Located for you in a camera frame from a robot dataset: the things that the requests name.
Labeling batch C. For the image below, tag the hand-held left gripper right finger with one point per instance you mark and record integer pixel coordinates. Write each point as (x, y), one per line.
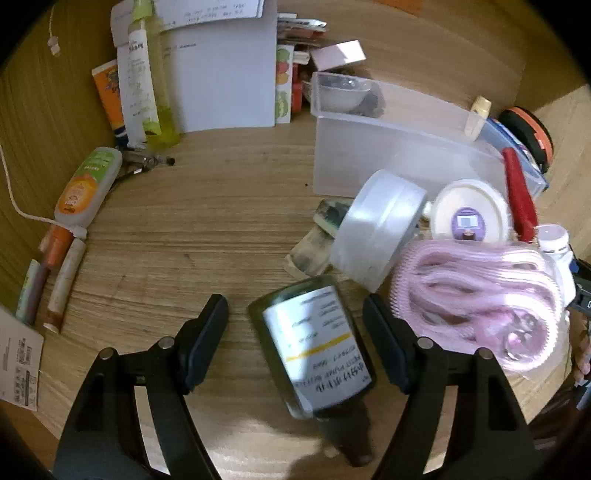
(385, 341)

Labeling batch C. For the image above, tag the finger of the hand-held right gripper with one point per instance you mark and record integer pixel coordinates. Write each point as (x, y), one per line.
(582, 286)

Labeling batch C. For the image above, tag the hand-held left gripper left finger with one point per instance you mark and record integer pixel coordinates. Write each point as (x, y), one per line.
(207, 341)

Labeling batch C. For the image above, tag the dark green bottle white label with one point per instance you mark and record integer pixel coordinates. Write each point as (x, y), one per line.
(314, 341)

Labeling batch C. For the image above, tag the frosted white round jar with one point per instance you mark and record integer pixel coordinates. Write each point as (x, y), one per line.
(374, 230)

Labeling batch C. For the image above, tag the red pouch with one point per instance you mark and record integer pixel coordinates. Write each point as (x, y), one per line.
(517, 189)

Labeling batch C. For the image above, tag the white round compact case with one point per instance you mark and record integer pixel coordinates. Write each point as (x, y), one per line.
(471, 203)

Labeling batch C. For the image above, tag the clear plastic storage bin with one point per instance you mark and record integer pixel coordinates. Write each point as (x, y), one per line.
(392, 152)

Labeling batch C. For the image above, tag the person's right hand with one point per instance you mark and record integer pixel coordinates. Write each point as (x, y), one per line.
(582, 355)

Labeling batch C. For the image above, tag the printed paper packet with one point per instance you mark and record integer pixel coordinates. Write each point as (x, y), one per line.
(330, 214)
(309, 254)

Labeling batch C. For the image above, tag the cream stick tube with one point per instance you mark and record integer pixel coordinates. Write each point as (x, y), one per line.
(64, 281)

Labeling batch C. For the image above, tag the black orange round case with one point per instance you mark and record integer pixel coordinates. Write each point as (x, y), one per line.
(531, 134)

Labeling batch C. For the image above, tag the blue pencil case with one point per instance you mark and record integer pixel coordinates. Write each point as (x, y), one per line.
(508, 138)

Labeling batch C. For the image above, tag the white paper receipt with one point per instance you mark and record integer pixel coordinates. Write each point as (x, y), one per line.
(18, 355)

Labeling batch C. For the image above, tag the metal clip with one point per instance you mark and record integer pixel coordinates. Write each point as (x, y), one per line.
(147, 161)

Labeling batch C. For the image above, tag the cream small bottle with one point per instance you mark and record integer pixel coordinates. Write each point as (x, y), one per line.
(478, 115)

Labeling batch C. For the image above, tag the green orange lotion bottle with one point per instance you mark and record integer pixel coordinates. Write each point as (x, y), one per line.
(83, 184)

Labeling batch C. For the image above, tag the yellow-green clear bottle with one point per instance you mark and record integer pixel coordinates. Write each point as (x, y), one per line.
(166, 124)

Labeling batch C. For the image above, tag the clear small bowl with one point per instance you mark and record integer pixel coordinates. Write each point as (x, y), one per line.
(341, 97)

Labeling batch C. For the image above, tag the white folded paper sheet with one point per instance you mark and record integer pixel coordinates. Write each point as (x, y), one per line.
(221, 78)

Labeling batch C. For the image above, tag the orange tube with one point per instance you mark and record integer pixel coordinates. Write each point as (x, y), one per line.
(108, 92)

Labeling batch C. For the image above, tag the fruit printed box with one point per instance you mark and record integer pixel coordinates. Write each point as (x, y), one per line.
(282, 83)

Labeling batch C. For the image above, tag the white printed tube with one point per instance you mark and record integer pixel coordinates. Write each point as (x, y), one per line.
(134, 74)

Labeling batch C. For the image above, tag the white pink card box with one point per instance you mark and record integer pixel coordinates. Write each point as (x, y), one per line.
(339, 54)

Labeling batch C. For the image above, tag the stack of small books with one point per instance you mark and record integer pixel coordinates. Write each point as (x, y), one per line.
(300, 27)

